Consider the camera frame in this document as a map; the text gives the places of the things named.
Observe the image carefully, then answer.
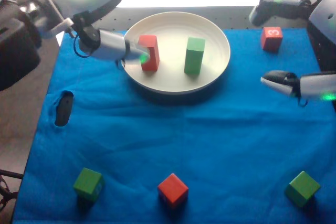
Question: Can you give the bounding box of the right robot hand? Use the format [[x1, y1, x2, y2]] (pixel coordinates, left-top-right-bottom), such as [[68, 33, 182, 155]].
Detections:
[[248, 0, 336, 102]]

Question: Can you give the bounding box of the tall green block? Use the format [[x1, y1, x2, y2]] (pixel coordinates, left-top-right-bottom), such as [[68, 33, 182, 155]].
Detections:
[[184, 37, 206, 76]]

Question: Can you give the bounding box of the white round plate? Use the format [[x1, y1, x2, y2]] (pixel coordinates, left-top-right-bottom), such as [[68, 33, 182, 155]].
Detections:
[[122, 11, 232, 95]]

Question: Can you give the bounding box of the tall red block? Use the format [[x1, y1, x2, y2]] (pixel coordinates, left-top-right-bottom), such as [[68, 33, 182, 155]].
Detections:
[[138, 34, 161, 72]]

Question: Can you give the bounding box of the red cube with number three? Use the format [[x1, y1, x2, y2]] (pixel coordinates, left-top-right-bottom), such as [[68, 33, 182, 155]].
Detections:
[[260, 26, 284, 53]]

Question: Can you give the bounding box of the plain green cube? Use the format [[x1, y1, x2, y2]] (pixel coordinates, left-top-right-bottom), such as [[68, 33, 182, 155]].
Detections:
[[285, 170, 322, 208]]

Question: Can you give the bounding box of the blue cloth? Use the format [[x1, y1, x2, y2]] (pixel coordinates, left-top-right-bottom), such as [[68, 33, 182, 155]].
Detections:
[[12, 28, 336, 224]]

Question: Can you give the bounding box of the plain red cube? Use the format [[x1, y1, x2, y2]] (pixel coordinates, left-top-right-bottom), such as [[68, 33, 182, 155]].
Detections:
[[157, 173, 190, 209]]

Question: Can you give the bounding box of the green cube with white print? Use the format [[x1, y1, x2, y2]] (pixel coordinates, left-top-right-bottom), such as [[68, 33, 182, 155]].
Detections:
[[72, 167, 104, 204]]

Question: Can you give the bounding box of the black cable bundle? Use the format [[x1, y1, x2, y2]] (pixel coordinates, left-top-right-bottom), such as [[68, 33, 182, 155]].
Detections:
[[0, 168, 25, 212]]

